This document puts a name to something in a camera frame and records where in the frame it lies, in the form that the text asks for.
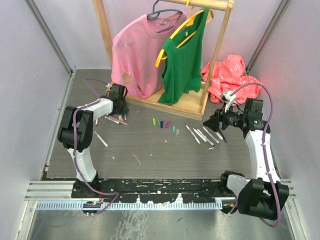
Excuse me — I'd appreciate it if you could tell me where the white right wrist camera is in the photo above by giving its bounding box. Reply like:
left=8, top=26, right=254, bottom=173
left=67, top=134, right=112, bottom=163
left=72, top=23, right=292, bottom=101
left=220, top=90, right=237, bottom=113

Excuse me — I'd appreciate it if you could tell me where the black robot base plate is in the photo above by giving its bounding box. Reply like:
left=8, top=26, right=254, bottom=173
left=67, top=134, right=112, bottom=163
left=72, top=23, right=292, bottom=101
left=71, top=178, right=236, bottom=204

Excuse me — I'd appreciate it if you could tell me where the green tank top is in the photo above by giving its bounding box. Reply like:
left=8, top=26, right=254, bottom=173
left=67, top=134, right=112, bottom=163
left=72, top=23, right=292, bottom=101
left=155, top=8, right=214, bottom=105

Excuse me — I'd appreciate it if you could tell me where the slotted cable duct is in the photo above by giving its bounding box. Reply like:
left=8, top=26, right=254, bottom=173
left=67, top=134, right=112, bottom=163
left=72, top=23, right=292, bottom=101
left=35, top=200, right=223, bottom=211

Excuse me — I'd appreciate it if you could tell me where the grey clothes hanger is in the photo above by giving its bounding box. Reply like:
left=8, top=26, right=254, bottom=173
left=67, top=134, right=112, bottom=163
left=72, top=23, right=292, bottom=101
left=146, top=0, right=184, bottom=34

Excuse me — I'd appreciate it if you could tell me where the wooden clothes rack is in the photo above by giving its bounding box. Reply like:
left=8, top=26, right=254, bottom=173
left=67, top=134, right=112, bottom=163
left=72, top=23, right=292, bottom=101
left=93, top=0, right=234, bottom=120

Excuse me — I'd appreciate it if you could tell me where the crumpled coral pink cloth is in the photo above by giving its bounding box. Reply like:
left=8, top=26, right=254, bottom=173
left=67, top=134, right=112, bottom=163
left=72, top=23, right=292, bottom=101
left=207, top=54, right=262, bottom=104

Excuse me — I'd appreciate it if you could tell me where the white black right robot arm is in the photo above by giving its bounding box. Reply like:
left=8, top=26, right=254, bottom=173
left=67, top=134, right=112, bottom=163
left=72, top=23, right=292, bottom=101
left=203, top=98, right=290, bottom=223

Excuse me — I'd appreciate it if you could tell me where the yellow clothes hanger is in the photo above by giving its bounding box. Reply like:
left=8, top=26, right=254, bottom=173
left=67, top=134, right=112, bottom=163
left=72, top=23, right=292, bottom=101
left=155, top=0, right=215, bottom=68

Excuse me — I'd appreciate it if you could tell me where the teal capped white marker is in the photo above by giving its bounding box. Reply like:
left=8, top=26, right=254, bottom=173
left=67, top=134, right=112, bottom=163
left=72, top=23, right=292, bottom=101
left=215, top=132, right=224, bottom=141

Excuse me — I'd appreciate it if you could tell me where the pink t-shirt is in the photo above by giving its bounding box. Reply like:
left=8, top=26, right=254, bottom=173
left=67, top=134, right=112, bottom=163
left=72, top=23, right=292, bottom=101
left=111, top=12, right=187, bottom=99

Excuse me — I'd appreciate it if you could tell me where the thin white pen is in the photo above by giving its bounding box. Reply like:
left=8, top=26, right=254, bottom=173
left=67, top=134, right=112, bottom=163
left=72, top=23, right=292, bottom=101
left=196, top=128, right=215, bottom=148

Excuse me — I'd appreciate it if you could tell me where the white pen on left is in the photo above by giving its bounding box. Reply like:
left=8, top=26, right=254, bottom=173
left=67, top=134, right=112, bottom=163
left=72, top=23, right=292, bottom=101
left=94, top=131, right=109, bottom=148

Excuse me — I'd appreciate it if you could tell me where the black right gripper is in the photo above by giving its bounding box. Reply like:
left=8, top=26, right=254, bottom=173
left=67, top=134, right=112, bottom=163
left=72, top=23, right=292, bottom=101
left=203, top=102, right=247, bottom=133

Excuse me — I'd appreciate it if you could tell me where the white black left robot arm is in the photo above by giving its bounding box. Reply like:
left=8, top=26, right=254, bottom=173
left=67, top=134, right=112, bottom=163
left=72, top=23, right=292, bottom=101
left=57, top=83, right=129, bottom=198

